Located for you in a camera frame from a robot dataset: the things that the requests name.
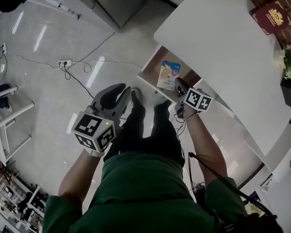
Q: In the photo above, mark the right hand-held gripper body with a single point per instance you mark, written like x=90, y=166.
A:
x=197, y=99

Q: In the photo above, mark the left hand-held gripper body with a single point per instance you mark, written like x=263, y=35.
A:
x=89, y=126

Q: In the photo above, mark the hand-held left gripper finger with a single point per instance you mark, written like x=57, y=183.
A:
x=123, y=103
x=104, y=94

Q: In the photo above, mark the white wooden drawer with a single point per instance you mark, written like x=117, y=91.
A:
x=155, y=59

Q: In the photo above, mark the person's left forearm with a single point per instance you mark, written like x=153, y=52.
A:
x=80, y=176

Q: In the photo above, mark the person's right forearm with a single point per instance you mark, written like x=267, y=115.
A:
x=206, y=149

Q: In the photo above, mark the person's left shoe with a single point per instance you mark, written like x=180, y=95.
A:
x=135, y=95

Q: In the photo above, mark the person's black trousers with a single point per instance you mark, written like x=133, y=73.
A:
x=145, y=130

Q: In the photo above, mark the white power strip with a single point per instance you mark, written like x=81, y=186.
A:
x=65, y=62

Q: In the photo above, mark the white desk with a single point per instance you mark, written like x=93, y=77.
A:
x=220, y=45

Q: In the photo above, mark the person's green shirt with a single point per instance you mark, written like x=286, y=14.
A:
x=140, y=198

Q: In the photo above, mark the white chair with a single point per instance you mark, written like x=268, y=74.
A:
x=0, y=127

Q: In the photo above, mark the black tissue box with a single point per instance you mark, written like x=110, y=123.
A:
x=288, y=92

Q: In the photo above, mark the grey refrigerator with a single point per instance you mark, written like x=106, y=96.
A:
x=116, y=4

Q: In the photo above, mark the dark blue cloth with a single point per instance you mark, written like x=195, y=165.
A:
x=0, y=94

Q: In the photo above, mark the white shelving rack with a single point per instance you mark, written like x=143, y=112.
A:
x=51, y=2

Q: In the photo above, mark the white storage shelf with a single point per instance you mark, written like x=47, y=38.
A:
x=14, y=203

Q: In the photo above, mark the white socket adapter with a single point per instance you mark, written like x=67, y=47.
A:
x=4, y=48

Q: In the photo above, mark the dark red book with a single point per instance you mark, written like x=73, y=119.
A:
x=271, y=16

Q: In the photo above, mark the white side table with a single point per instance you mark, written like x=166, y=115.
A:
x=281, y=183

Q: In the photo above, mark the black waist pack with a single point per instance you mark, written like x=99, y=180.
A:
x=257, y=224

